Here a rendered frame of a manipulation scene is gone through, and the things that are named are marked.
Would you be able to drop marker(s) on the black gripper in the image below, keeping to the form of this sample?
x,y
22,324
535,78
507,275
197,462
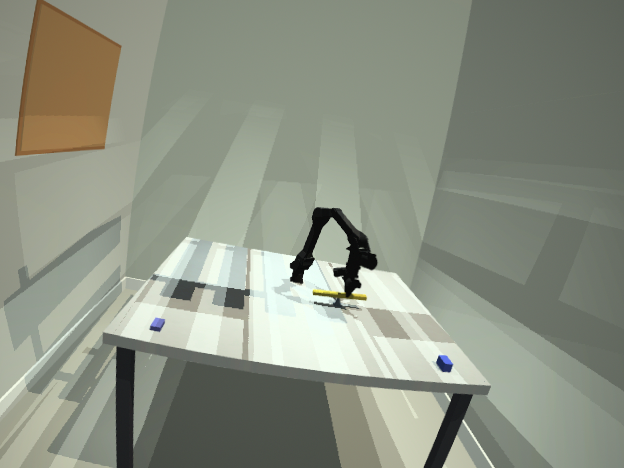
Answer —
x,y
352,283

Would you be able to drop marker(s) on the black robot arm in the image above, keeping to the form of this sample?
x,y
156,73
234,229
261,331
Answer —
x,y
356,238

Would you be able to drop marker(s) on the yellow bar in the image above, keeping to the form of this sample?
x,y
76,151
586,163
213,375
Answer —
x,y
339,295

